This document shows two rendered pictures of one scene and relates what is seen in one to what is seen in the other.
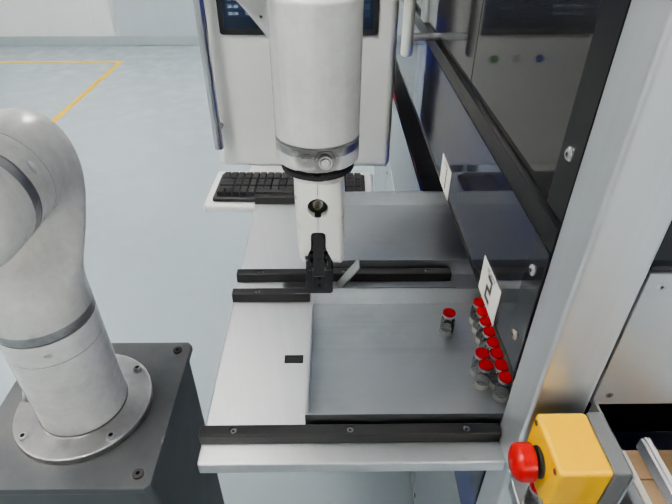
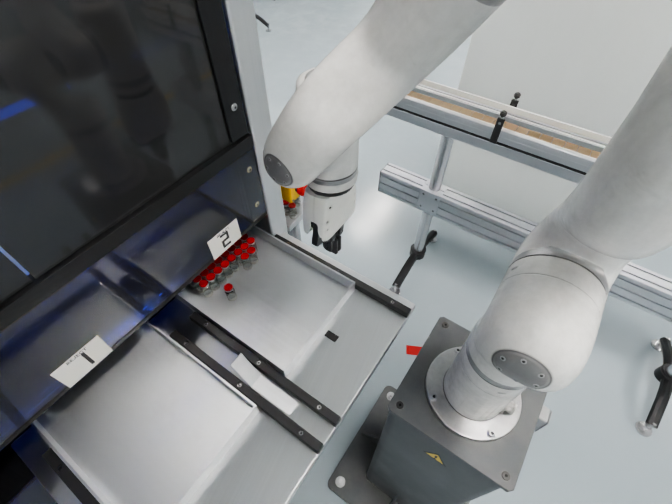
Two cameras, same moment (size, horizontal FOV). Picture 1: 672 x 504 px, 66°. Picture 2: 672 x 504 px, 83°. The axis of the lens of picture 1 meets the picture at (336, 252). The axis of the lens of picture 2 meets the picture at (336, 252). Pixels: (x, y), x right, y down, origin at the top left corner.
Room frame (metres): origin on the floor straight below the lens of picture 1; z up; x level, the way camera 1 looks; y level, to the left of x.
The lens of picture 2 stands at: (0.86, 0.29, 1.65)
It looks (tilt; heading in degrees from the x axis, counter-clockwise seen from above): 51 degrees down; 215
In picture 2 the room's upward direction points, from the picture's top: straight up
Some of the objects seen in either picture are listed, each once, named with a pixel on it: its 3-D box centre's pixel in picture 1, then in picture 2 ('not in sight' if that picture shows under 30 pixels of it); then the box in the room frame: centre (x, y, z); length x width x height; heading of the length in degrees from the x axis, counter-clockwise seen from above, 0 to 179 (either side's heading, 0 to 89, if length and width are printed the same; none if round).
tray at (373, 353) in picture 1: (417, 350); (264, 289); (0.56, -0.13, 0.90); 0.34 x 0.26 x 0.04; 91
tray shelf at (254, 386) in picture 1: (365, 292); (237, 368); (0.73, -0.06, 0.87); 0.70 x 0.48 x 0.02; 1
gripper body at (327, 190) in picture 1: (318, 199); (331, 200); (0.49, 0.02, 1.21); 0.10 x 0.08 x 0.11; 1
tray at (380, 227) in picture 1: (395, 229); (144, 413); (0.90, -0.12, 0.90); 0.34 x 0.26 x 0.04; 91
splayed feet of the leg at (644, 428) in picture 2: not in sight; (661, 378); (-0.41, 1.07, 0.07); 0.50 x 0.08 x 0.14; 1
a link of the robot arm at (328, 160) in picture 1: (317, 147); (331, 170); (0.48, 0.02, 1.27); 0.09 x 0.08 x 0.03; 1
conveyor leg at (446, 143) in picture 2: not in sight; (430, 202); (-0.40, -0.08, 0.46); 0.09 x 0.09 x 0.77; 1
